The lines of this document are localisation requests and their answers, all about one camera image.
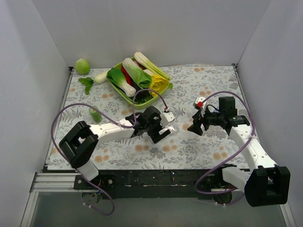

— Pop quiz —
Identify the yellow lettuce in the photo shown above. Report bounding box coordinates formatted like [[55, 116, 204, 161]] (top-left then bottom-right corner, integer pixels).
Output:
[[148, 74, 173, 93]]

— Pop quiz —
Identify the green plastic tray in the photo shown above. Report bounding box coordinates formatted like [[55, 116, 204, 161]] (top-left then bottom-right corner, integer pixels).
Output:
[[107, 57, 168, 109]]

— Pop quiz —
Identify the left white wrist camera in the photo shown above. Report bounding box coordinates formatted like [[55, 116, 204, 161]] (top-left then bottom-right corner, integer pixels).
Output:
[[160, 112, 175, 126]]

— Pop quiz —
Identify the green bok choy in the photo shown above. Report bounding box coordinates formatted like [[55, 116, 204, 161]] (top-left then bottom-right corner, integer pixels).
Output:
[[107, 68, 136, 97]]

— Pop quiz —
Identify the white green leek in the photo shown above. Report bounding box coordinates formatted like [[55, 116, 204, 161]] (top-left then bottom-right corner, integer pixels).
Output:
[[134, 52, 171, 80]]

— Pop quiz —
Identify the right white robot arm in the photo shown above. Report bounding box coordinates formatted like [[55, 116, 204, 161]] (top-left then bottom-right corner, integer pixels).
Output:
[[188, 96, 291, 207]]

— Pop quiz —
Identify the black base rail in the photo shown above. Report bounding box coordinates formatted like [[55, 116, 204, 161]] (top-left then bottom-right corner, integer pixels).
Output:
[[73, 169, 237, 201]]

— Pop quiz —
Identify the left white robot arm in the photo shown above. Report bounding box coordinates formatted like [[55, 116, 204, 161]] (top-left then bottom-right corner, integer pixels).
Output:
[[59, 106, 175, 189]]

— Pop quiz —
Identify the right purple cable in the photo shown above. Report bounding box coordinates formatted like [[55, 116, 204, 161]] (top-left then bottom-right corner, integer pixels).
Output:
[[194, 91, 256, 205]]

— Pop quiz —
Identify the napa cabbage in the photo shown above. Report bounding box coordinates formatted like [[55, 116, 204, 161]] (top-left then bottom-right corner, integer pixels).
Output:
[[122, 58, 152, 89]]

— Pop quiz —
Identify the red chili pepper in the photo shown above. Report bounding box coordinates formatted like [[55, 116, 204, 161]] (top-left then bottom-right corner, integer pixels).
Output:
[[121, 66, 132, 85]]

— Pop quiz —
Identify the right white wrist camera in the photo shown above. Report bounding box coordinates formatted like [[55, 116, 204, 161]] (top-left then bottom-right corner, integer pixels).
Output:
[[193, 96, 207, 114]]

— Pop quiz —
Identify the floral table mat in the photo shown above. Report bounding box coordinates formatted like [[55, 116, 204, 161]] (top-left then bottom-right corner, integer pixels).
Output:
[[54, 65, 247, 170]]

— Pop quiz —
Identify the green cylindrical bottle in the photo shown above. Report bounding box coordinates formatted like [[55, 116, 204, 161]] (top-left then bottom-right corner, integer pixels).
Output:
[[89, 105, 102, 123]]

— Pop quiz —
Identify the green round cabbage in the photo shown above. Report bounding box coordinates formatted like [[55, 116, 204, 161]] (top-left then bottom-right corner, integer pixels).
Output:
[[75, 59, 90, 75]]

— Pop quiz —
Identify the dark purple eggplant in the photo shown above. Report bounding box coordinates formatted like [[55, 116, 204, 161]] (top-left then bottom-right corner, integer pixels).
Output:
[[131, 80, 149, 99]]

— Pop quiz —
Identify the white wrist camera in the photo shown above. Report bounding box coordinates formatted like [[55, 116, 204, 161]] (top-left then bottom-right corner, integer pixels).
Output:
[[193, 96, 207, 114], [160, 112, 175, 126]]

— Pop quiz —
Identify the white radish with leaves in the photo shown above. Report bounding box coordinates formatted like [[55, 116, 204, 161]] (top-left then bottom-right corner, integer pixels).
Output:
[[78, 70, 108, 95]]

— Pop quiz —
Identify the clear pill organizer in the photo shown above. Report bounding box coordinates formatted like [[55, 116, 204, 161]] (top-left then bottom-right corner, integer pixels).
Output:
[[166, 125, 179, 133]]

